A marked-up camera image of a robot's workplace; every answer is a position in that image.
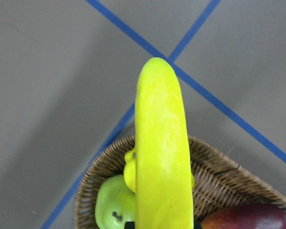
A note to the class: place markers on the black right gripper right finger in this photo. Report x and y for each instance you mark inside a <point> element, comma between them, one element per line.
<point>197,225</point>

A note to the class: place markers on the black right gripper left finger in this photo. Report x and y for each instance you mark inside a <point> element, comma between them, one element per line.
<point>129,225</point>

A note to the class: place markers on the yellow banana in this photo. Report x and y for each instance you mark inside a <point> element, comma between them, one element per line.
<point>164,198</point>

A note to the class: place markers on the woven wicker fruit basket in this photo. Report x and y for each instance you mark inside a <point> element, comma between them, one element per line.
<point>220,182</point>

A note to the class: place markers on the green pear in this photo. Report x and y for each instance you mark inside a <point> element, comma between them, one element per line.
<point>115,204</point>

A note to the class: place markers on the yellow starfruit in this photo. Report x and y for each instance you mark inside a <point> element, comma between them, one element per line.
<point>129,171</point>

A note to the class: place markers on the dark red fruit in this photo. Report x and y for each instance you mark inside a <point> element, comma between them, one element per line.
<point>251,216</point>

